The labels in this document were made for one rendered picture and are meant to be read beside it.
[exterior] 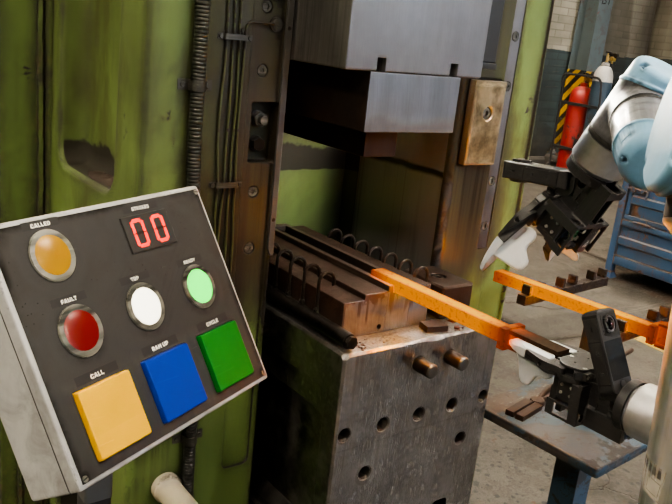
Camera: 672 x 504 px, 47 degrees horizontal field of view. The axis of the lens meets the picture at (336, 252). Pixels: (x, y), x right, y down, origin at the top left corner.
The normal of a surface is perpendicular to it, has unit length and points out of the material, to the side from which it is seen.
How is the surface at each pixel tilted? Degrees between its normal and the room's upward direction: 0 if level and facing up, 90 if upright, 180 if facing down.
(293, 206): 90
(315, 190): 90
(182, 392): 60
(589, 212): 90
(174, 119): 90
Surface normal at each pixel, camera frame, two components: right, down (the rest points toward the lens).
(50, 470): -0.47, 0.20
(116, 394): 0.81, -0.29
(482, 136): 0.59, 0.29
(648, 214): -0.81, 0.07
